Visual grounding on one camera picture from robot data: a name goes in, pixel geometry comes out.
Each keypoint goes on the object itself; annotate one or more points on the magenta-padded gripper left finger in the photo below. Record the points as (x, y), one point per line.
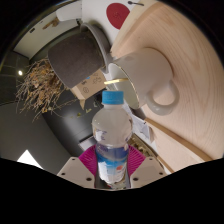
(87, 161)

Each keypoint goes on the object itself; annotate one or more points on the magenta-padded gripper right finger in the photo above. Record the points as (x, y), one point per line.
(137, 160)

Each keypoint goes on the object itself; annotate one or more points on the blue-capped plastic drink bottle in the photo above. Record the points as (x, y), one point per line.
(111, 133)

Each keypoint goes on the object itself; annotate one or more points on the beige wooden drawing board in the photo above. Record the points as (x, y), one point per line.
(176, 153)
(196, 83)

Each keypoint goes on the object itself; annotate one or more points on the long ceiling light strip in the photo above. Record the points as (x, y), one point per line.
(29, 160)

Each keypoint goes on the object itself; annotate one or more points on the brown cardboard box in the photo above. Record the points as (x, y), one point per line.
(91, 85)

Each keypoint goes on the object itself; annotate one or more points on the thin stirring stick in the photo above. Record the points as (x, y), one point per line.
(115, 81)

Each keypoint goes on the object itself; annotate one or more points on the white ceramic mug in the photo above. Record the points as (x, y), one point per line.
(150, 73)

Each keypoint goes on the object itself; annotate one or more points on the dry plant in grey pot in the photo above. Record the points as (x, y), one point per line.
(75, 58)

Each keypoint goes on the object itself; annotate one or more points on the round ceiling spotlight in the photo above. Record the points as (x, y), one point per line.
(20, 72)

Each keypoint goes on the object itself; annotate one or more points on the brown wooden figure statue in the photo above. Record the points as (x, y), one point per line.
(51, 23)

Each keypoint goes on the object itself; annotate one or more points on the flat round red coaster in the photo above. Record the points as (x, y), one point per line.
(117, 15)

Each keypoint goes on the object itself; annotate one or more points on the white plastic chair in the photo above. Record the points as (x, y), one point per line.
(68, 11)

